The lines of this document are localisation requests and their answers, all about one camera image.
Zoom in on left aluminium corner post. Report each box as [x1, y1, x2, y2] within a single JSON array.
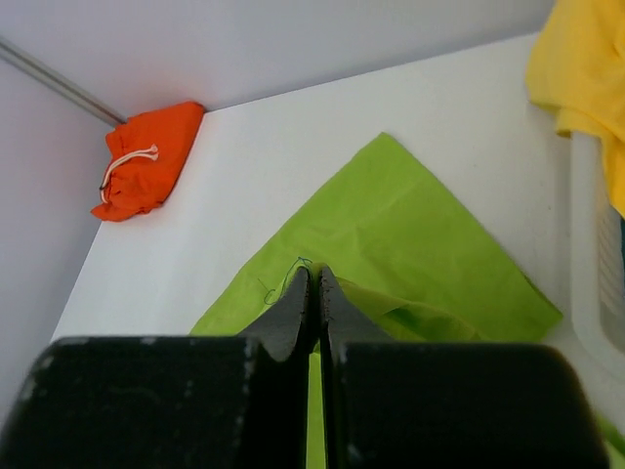
[[1, 37, 126, 126]]

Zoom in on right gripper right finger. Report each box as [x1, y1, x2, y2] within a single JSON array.
[[318, 268, 609, 468]]

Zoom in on orange shorts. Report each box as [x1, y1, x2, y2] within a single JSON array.
[[91, 102, 205, 222]]

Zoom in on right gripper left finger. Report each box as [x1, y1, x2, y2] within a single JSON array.
[[1, 268, 312, 468]]

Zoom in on white plastic basket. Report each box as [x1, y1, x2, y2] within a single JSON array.
[[568, 129, 625, 372]]

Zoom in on yellow shorts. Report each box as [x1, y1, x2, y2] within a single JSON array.
[[525, 0, 624, 214]]

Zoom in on green shorts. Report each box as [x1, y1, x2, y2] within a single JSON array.
[[192, 134, 624, 468]]

